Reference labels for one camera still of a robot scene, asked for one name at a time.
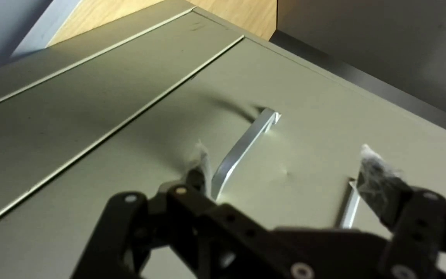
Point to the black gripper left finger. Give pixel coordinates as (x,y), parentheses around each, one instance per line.
(125,226)

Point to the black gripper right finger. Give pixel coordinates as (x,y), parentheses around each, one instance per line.
(419,221)

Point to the beige drawer without paper label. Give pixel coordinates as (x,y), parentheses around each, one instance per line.
(306,102)

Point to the beige file cabinet body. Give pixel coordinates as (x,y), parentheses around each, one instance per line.
(78,97)

